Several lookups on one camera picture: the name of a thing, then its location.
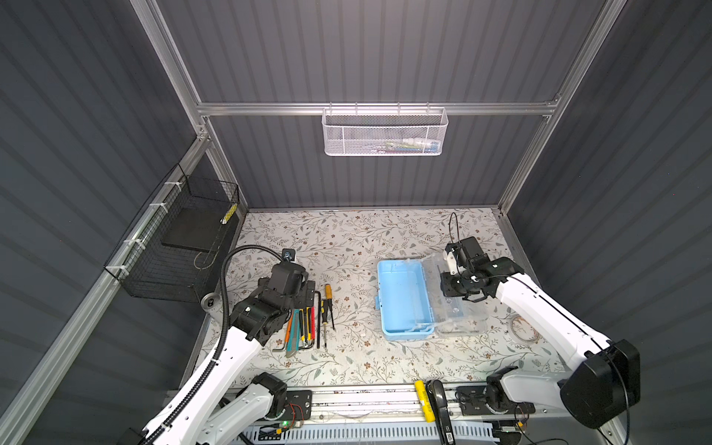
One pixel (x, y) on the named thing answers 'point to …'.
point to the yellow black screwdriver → (326, 305)
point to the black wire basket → (173, 250)
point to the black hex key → (318, 318)
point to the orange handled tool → (288, 328)
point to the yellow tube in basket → (229, 214)
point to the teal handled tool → (294, 333)
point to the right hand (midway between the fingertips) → (448, 287)
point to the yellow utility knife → (305, 326)
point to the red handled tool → (313, 323)
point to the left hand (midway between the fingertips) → (290, 284)
